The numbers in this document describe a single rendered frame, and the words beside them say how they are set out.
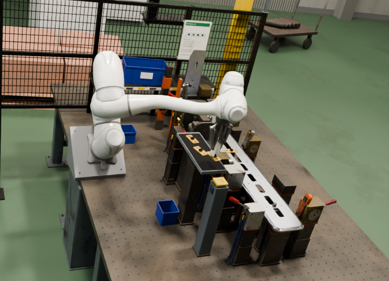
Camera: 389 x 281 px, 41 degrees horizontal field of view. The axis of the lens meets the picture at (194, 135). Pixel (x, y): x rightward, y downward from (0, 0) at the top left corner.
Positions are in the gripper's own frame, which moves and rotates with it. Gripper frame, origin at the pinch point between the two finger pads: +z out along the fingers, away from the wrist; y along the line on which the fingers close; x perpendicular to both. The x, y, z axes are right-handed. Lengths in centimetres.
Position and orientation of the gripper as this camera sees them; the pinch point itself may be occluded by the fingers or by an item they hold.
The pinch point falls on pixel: (215, 149)
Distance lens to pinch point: 254.9
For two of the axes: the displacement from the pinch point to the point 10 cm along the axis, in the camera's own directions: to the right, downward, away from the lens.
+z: -2.0, 8.5, 4.8
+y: 8.4, -1.1, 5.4
